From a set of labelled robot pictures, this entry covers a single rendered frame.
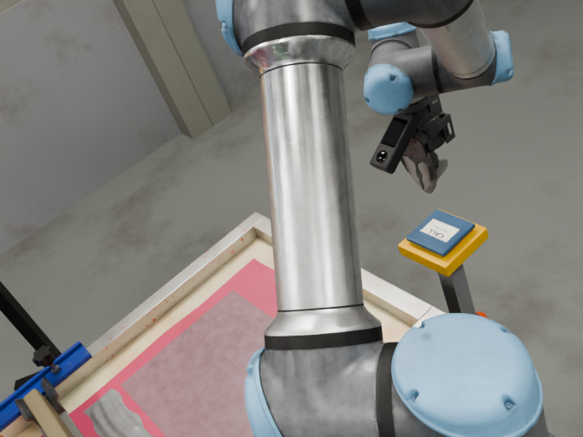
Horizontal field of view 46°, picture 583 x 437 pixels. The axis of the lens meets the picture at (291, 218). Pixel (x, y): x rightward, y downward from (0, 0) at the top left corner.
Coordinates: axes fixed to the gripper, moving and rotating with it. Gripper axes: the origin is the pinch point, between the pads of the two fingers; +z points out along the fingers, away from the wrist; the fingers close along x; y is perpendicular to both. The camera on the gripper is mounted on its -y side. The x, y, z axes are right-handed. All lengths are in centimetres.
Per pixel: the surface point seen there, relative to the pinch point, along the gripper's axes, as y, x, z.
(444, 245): -2.2, -3.7, 11.3
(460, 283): 0.5, -1.9, 25.9
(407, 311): -19.9, -10.4, 9.3
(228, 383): -50, 9, 13
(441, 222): 2.7, 1.4, 11.3
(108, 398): -68, 28, 12
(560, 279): 72, 31, 109
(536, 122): 148, 93, 109
